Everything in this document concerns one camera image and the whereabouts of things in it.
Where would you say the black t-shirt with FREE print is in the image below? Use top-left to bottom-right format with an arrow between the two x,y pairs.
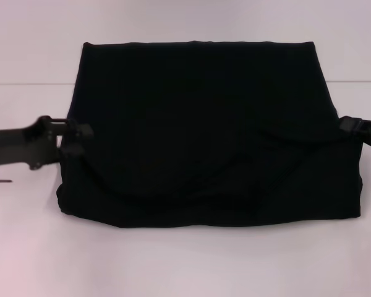
55,40 -> 365,230

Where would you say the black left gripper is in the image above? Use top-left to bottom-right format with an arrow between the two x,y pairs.
0,115 -> 95,171

